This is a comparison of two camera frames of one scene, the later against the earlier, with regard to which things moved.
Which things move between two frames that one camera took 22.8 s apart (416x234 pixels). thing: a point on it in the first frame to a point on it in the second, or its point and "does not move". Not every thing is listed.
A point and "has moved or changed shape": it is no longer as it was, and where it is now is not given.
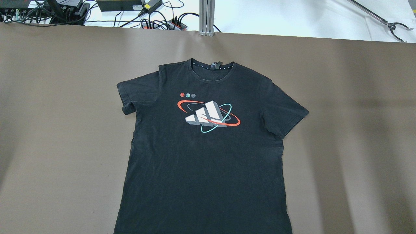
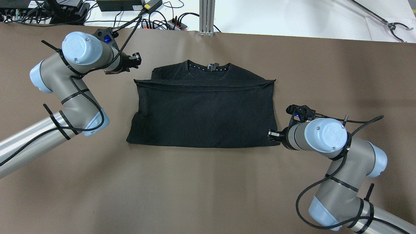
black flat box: [105, 6] does not move
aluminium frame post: [207, 13] does not move
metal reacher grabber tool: [392, 26] does not move
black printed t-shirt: [206, 155] has moved or changed shape
